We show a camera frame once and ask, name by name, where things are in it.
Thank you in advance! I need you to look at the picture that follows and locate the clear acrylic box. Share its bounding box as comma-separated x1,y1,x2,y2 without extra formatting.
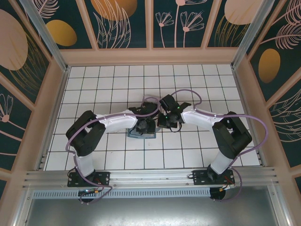
142,95,163,105

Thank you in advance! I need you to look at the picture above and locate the teal card holder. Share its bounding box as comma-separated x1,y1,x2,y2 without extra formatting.
127,127,157,140

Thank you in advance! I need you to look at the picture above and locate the grey metal sheet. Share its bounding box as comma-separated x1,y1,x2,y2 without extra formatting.
24,185,291,226

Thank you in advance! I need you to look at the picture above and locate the small circuit board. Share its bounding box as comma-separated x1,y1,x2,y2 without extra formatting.
79,189,101,196

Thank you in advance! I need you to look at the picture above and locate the aluminium mounting rail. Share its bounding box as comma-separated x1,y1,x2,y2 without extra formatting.
23,167,282,189

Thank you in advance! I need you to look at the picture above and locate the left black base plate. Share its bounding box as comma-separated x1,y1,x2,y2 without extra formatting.
67,171,111,188

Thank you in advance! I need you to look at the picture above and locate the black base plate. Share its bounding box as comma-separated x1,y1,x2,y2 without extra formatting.
192,169,236,186
67,171,111,188

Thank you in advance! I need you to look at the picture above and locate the grey slotted cable duct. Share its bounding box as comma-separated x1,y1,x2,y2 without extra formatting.
32,187,212,199

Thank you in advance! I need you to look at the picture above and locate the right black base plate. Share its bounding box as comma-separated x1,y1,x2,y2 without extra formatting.
192,169,236,186

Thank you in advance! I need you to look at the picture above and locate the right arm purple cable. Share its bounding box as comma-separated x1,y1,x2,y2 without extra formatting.
171,89,270,203

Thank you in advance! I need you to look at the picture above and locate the aluminium corner post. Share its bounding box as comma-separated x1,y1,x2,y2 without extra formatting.
231,0,276,69
19,0,71,73

